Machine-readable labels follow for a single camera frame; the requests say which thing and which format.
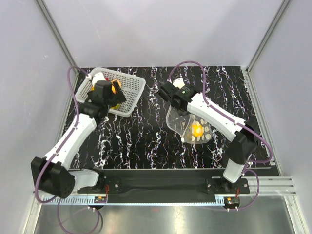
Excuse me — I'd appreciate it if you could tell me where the yellow banana bunch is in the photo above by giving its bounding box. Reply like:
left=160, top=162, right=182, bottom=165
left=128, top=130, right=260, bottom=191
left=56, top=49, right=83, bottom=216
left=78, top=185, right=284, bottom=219
left=90, top=79, right=122, bottom=110

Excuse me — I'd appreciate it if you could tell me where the clear zip top bag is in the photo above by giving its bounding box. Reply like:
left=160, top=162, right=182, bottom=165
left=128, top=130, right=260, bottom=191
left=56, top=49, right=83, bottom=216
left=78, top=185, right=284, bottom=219
left=166, top=106, right=213, bottom=145

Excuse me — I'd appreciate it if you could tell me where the orange fruit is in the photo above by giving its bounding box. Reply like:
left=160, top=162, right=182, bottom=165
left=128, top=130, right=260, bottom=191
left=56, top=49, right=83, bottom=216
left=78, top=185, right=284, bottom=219
left=191, top=124, right=204, bottom=138

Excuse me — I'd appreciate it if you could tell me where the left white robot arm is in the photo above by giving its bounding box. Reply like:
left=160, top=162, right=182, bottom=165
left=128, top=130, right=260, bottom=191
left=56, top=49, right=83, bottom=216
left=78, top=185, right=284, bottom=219
left=31, top=79, right=126, bottom=198

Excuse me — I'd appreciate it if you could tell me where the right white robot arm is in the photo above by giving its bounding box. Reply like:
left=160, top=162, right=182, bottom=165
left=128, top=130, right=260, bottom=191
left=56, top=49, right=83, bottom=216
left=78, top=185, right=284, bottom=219
left=158, top=81, right=259, bottom=193

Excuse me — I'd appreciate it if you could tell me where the white plastic perforated basket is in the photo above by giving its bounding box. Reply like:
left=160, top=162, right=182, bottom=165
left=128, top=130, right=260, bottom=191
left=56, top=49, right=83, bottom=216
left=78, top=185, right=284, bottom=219
left=75, top=67, right=146, bottom=117

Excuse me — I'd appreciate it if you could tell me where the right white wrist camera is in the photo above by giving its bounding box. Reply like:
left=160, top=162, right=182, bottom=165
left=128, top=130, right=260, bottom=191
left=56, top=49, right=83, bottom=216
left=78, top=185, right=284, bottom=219
left=172, top=78, right=185, bottom=89

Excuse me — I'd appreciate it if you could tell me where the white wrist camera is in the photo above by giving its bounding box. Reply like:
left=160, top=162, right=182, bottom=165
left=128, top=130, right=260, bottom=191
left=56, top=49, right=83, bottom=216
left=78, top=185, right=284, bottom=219
left=86, top=72, right=107, bottom=85
left=172, top=78, right=185, bottom=89

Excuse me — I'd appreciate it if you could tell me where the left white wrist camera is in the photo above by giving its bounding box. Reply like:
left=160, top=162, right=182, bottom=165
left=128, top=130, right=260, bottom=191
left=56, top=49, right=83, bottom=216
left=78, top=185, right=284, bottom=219
left=86, top=72, right=107, bottom=85

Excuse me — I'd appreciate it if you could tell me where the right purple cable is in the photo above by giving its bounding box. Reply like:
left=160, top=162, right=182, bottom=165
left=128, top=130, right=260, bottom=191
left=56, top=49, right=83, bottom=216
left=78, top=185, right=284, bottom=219
left=167, top=60, right=273, bottom=212

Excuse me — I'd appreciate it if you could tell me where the right aluminium frame post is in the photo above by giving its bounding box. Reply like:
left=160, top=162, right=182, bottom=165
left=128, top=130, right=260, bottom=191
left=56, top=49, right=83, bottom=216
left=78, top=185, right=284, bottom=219
left=246, top=0, right=292, bottom=74

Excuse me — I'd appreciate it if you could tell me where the aluminium frame post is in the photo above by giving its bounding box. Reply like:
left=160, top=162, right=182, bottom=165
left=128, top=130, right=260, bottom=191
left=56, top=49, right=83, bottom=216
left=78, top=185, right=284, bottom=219
left=34, top=0, right=77, bottom=66
left=246, top=0, right=292, bottom=74

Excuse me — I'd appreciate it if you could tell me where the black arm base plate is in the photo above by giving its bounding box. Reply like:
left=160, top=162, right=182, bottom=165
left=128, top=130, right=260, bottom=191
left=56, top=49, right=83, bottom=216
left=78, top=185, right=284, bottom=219
left=78, top=169, right=250, bottom=204

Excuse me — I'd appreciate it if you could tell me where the left aluminium frame post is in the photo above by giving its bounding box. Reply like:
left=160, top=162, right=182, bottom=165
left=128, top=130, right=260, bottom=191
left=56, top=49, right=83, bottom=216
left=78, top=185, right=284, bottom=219
left=34, top=0, right=77, bottom=66

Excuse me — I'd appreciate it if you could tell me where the front aluminium frame rail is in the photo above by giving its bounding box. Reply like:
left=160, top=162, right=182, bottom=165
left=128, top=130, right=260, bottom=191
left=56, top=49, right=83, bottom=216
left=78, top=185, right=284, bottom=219
left=39, top=175, right=295, bottom=199

